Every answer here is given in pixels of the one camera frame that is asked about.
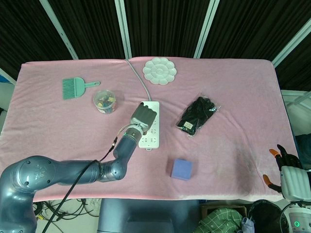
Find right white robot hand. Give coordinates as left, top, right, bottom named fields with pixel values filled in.
left=263, top=144, right=311, bottom=202

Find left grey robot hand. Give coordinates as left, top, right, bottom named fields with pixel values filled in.
left=129, top=101, right=157, bottom=135

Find clear jar of clips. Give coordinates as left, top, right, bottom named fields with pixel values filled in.
left=93, top=89, right=117, bottom=115

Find black bin bag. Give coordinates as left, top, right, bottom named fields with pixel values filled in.
left=247, top=200, right=290, bottom=233

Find white flower paint palette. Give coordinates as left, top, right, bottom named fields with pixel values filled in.
left=142, top=57, right=177, bottom=85

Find black gloves in plastic bag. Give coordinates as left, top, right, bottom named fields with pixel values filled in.
left=175, top=92, right=222, bottom=139

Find purple square box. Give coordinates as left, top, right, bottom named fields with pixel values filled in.
left=171, top=158, right=193, bottom=182

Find pink table cloth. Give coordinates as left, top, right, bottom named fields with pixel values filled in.
left=0, top=57, right=302, bottom=203

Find teal mini brush dustpan set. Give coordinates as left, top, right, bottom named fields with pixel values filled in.
left=62, top=77, right=101, bottom=101

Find green checked cloth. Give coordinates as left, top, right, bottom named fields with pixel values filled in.
left=198, top=207, right=245, bottom=233

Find grey power strip cable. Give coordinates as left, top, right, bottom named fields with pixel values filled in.
left=125, top=59, right=153, bottom=102

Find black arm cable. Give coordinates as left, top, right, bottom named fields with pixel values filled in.
left=41, top=137, right=119, bottom=233

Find tangled floor cables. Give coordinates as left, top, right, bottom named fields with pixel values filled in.
left=33, top=198, right=101, bottom=229

